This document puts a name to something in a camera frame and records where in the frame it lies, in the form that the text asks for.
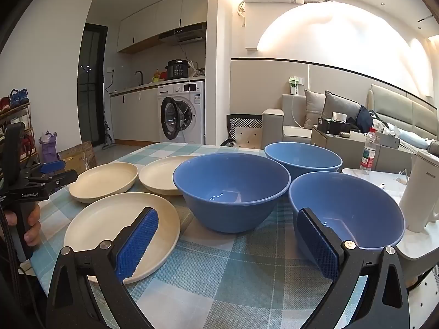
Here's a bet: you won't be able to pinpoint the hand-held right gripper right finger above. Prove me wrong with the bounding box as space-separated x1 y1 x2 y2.
293 207 410 329

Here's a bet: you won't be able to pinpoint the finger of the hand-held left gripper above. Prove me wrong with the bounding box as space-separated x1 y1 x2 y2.
26 169 79 196
21 159 67 180

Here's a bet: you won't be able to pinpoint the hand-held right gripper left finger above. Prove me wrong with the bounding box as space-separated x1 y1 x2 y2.
46 206 160 329

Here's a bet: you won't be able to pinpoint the cream plate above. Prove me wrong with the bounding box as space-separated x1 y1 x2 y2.
139 155 199 197
63 192 181 284
69 162 139 203

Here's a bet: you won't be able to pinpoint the blue bowl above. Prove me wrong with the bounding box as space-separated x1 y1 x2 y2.
264 141 343 179
172 153 292 234
288 171 406 268

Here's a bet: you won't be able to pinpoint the person's left hand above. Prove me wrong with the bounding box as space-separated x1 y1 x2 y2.
3 208 42 247

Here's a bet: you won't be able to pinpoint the purple bag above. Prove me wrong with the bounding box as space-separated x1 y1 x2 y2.
39 130 60 163

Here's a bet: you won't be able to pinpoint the cardboard box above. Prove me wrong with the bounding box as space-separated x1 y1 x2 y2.
58 140 97 175

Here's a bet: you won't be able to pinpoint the wooden shoe rack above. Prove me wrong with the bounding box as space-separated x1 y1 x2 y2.
0 102 38 179

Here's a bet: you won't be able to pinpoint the blue sandals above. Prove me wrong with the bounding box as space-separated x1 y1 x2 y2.
10 88 30 108

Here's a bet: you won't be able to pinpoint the upright floor mop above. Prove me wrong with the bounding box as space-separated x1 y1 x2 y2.
102 72 115 149

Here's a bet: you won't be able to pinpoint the dark glass door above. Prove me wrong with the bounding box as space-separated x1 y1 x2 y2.
77 23 108 148

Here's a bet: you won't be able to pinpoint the green white checked tablecloth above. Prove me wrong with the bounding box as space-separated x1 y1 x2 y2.
27 141 371 329

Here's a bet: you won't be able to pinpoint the white kitchen base cabinets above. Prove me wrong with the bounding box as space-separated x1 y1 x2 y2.
110 86 162 142

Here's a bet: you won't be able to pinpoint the grey bedside cabinet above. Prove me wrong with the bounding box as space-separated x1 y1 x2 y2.
310 125 412 175

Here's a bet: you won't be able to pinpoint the plastic water bottle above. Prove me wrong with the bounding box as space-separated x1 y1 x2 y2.
359 127 378 171

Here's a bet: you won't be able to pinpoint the white electric kettle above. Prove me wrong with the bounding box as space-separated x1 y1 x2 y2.
399 149 439 234

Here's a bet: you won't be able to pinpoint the black box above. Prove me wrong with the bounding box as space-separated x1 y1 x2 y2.
317 117 351 134

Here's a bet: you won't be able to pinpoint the grey sofa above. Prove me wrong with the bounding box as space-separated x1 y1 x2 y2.
262 92 371 151

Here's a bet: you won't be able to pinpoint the navy cushion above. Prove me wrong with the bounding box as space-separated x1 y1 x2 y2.
347 106 374 134

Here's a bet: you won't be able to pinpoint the white washing machine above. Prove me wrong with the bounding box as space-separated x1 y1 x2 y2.
157 80 205 143

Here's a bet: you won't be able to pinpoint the light grey cushion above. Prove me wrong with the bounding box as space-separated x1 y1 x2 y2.
303 89 326 129

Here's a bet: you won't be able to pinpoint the dark grey cushion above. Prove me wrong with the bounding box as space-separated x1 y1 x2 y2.
320 90 362 131

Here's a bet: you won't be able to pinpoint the black pressure cooker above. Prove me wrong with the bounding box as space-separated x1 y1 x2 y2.
165 59 190 80

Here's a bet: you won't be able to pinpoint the grey padded headboard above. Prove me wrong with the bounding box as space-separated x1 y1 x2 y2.
367 84 439 141

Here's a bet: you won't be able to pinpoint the white upper kitchen cabinets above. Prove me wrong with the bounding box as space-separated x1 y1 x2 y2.
117 0 210 54

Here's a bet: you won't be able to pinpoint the range hood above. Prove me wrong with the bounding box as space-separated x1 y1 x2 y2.
158 24 207 46

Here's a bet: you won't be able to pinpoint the black cable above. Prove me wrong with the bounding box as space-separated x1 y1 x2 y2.
0 209 18 275

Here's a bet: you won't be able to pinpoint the white charging cable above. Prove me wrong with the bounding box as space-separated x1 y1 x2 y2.
290 94 306 127

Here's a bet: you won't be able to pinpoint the wall socket with green plug-in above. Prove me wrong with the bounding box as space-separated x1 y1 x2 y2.
287 75 305 95

